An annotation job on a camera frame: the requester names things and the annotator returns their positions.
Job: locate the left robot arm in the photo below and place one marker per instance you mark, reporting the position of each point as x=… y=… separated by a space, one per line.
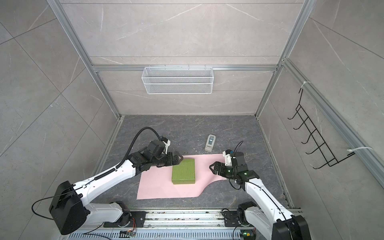
x=70 y=208

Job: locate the aluminium rail base frame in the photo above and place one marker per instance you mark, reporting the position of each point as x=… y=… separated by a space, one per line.
x=168 y=225

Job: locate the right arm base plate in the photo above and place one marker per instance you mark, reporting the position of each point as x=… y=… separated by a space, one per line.
x=235 y=218

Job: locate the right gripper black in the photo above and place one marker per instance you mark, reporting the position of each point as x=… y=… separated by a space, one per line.
x=222 y=168

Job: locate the green connector board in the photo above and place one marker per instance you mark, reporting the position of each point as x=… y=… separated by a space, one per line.
x=247 y=235

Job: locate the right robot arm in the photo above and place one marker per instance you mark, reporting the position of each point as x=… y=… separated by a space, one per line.
x=265 y=213

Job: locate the green gift box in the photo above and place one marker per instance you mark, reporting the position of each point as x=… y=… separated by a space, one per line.
x=184 y=173

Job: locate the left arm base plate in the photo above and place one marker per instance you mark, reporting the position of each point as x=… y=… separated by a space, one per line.
x=136 y=218

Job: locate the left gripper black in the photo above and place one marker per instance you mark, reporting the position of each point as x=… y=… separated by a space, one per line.
x=171 y=161

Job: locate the white wire mesh basket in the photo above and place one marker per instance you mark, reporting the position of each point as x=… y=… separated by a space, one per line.
x=178 y=80

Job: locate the white tape dispenser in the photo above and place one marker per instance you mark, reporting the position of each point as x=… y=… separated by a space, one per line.
x=210 y=143

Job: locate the black wire hook rack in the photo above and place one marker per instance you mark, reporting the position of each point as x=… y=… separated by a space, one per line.
x=315 y=135

